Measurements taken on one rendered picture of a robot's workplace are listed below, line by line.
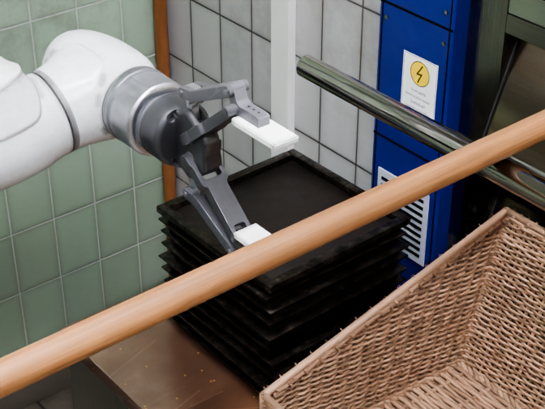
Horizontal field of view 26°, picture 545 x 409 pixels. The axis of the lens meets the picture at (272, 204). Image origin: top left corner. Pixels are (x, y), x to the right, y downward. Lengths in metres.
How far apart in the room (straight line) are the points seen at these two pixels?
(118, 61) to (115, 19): 1.07
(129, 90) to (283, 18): 0.84
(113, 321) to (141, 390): 0.87
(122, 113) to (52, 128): 0.08
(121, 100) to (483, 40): 0.66
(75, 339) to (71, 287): 1.66
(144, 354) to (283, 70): 0.58
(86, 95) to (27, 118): 0.08
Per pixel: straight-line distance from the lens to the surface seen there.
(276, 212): 1.86
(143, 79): 1.31
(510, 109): 1.78
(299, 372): 1.65
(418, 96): 1.87
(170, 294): 1.03
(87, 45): 1.39
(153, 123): 1.27
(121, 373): 1.91
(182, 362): 1.92
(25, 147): 1.31
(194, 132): 1.23
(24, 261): 2.55
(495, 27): 1.76
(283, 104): 2.18
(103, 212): 2.60
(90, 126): 1.35
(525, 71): 1.77
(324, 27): 2.05
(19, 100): 1.30
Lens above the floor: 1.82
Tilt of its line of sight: 33 degrees down
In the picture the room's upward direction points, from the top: straight up
